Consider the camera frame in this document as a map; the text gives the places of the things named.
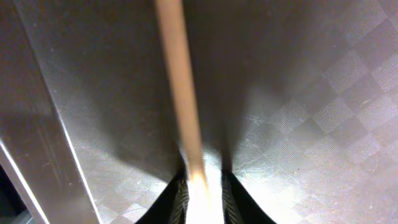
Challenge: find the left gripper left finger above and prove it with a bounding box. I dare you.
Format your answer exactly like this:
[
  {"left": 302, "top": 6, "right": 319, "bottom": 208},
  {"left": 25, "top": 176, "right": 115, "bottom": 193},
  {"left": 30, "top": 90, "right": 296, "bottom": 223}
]
[{"left": 136, "top": 173, "right": 189, "bottom": 224}]

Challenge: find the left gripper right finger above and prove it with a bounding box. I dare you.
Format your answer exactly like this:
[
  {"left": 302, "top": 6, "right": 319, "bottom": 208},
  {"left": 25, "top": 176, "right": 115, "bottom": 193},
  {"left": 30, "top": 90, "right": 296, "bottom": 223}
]
[{"left": 221, "top": 170, "right": 275, "bottom": 224}]

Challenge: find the wooden chopstick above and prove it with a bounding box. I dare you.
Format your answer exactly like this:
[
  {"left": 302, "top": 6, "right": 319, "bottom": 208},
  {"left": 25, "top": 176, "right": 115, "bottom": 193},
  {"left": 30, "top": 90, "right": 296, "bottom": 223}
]
[{"left": 154, "top": 0, "right": 225, "bottom": 224}]

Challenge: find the dark brown serving tray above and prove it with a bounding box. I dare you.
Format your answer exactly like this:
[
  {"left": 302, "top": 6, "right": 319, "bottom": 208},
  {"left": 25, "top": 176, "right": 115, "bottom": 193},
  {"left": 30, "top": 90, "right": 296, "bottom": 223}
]
[{"left": 1, "top": 1, "right": 397, "bottom": 223}]

